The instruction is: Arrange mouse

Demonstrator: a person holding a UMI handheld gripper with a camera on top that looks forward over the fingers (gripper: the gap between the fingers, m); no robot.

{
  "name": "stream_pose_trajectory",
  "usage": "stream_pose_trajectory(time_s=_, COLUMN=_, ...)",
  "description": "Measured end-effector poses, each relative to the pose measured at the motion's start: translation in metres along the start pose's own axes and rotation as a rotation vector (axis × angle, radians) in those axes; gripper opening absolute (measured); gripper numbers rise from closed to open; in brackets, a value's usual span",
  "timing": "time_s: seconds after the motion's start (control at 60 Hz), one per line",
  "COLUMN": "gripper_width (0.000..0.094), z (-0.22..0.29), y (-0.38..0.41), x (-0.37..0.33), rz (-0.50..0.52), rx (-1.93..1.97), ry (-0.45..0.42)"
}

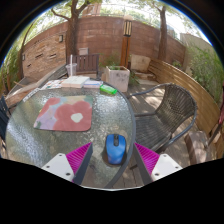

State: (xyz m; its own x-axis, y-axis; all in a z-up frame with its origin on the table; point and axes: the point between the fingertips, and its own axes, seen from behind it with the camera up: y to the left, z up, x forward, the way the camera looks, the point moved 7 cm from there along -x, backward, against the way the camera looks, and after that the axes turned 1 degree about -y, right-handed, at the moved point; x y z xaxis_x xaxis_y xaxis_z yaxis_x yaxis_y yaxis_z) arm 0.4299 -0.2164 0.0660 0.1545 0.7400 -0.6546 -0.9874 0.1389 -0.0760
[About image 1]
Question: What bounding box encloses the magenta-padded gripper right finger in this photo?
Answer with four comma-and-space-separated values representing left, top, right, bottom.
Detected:
133, 142, 184, 186

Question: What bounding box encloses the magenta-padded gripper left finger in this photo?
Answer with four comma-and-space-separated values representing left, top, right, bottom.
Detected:
40, 142, 94, 186

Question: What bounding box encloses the blue computer mouse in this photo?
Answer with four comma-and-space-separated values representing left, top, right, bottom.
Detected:
105, 133, 128, 166

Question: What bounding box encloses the floral red mouse pad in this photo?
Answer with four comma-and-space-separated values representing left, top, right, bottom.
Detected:
33, 95, 94, 132

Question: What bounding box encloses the brown wooden stool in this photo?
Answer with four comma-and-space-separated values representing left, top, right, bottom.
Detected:
184, 130, 214, 164

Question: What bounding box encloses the grey wicker chair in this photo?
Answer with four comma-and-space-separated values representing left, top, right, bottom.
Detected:
126, 82, 198, 164

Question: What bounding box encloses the white printed strip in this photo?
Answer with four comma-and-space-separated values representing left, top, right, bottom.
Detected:
22, 87, 43, 103

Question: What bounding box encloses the colourful printed paper sheet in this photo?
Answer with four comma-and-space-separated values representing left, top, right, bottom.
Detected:
39, 78, 66, 91

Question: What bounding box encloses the white closed book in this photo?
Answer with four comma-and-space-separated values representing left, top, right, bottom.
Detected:
60, 75, 91, 89

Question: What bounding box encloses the stone raised planter bed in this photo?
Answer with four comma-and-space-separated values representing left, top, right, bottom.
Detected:
4, 63, 69, 108

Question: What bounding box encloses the small pale booklet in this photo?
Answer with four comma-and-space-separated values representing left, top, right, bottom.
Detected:
83, 79, 103, 90

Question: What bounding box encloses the green tube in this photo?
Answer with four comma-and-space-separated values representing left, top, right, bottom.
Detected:
99, 84, 119, 96

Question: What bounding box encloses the clear plastic cup with straw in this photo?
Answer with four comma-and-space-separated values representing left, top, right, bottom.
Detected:
65, 54, 78, 78

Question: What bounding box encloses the white square planter box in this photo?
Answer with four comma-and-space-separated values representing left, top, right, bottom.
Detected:
104, 65, 131, 93

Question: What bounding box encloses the dark brown wooden chair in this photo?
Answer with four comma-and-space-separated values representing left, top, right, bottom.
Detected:
75, 53, 101, 79

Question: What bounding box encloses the beige stone slab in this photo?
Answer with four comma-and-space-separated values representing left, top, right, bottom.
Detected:
130, 54, 152, 73

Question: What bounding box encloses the large forked tree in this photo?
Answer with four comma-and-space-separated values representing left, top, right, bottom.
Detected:
49, 0, 101, 73

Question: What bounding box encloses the slim straight tree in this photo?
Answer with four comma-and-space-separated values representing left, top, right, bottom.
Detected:
149, 3, 169, 63

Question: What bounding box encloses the grey wall box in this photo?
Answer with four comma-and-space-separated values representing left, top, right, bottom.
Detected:
78, 47, 90, 56

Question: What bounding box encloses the wooden garden lamp post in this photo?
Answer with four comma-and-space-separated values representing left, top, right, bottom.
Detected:
119, 14, 134, 69

